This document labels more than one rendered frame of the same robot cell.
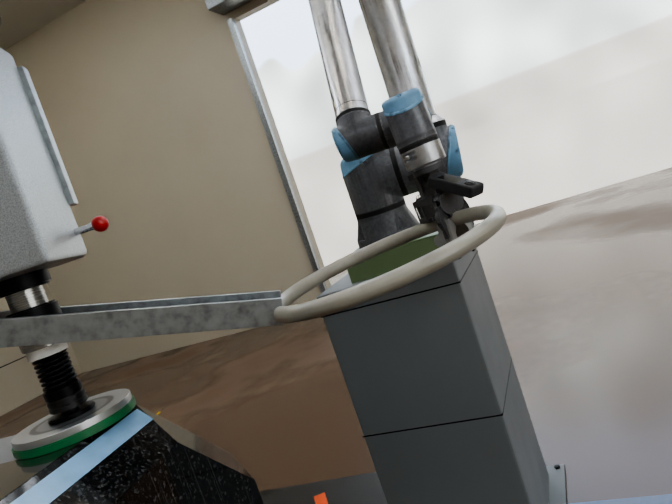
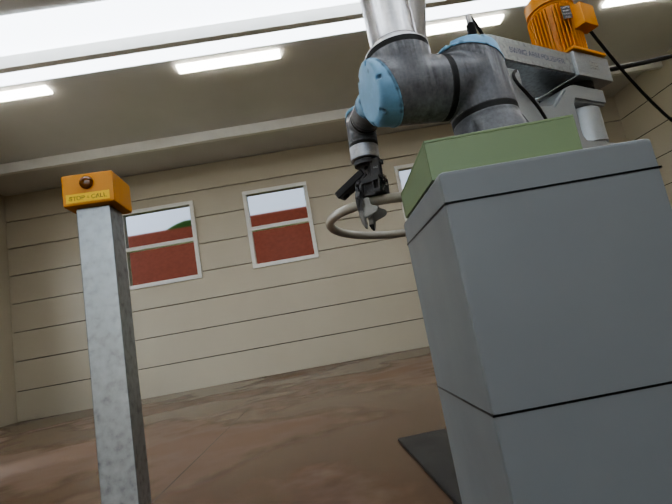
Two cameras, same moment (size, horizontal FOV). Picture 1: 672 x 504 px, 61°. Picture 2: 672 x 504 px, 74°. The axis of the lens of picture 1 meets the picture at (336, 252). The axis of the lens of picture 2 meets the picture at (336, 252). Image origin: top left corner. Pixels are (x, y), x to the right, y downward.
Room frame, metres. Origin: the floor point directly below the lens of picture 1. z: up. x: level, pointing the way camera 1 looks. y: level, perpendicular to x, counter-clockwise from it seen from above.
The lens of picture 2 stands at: (2.41, -0.94, 0.61)
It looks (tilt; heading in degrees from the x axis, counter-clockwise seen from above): 9 degrees up; 155
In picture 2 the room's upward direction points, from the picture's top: 10 degrees counter-clockwise
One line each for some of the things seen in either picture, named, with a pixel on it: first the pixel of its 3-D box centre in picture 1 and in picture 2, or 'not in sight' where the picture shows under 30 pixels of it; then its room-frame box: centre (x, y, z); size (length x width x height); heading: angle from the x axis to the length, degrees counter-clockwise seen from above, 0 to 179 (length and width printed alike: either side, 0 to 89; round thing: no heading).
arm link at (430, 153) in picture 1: (422, 157); (365, 155); (1.27, -0.25, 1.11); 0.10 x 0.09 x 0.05; 126
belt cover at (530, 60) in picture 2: not in sight; (531, 75); (1.02, 0.91, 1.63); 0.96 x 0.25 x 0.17; 95
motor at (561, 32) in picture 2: not in sight; (558, 32); (1.01, 1.22, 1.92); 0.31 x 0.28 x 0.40; 5
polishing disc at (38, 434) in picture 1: (73, 417); not in sight; (1.06, 0.56, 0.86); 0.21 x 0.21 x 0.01
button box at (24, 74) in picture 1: (31, 142); not in sight; (1.18, 0.50, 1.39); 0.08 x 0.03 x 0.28; 95
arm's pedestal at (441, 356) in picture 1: (441, 394); (551, 380); (1.69, -0.16, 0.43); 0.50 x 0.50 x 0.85; 67
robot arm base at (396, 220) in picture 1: (384, 222); (490, 135); (1.69, -0.16, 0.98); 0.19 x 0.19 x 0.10
